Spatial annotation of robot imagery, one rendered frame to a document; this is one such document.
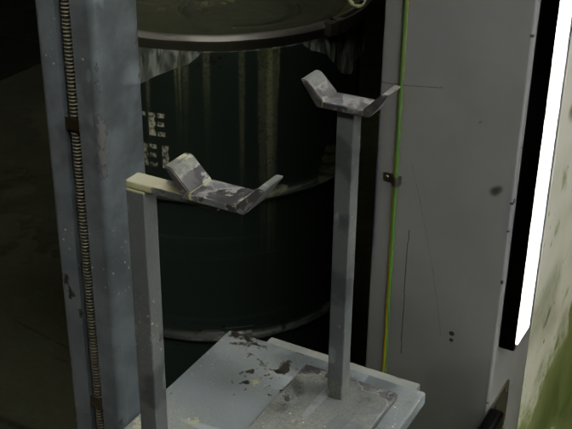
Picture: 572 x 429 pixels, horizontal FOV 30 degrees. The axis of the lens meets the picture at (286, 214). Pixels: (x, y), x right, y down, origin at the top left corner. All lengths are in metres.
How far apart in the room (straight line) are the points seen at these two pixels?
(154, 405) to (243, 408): 0.19
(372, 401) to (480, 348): 0.39
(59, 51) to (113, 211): 0.14
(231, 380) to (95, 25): 0.40
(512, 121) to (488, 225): 0.14
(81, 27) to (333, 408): 0.43
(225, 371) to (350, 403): 0.14
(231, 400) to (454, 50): 0.48
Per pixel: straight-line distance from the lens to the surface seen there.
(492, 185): 1.29
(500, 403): 1.50
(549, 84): 1.24
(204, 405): 1.04
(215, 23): 1.91
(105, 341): 0.97
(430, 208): 1.34
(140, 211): 0.77
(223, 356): 1.10
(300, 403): 1.03
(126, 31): 0.87
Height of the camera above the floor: 1.42
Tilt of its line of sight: 27 degrees down
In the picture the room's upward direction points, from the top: 1 degrees clockwise
